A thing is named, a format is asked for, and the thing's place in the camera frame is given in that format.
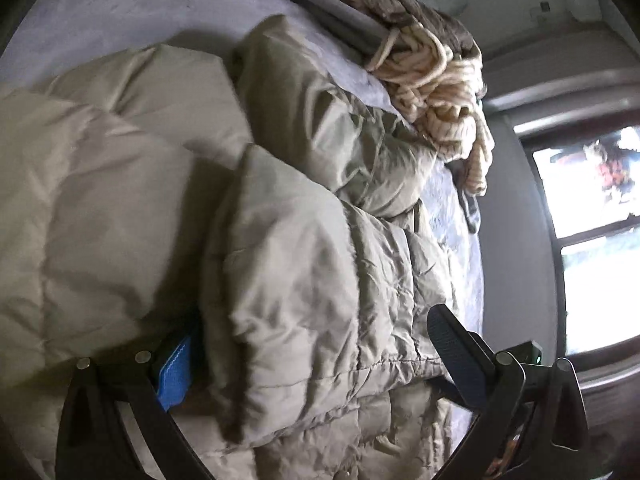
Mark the beige puffer jacket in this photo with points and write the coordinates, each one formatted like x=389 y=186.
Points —
x=269 y=207

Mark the window with dark frame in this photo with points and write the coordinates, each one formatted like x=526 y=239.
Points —
x=587 y=173

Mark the lavender plush bed cover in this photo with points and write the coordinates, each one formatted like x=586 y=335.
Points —
x=59 y=35

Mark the grey folded blanket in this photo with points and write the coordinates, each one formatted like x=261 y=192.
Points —
x=350 y=25

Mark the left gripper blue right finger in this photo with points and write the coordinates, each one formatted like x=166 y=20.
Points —
x=530 y=421

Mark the cream chunky knit blanket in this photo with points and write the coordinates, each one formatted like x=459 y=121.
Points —
x=440 y=93

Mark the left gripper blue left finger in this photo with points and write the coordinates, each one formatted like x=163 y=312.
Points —
x=93 y=442

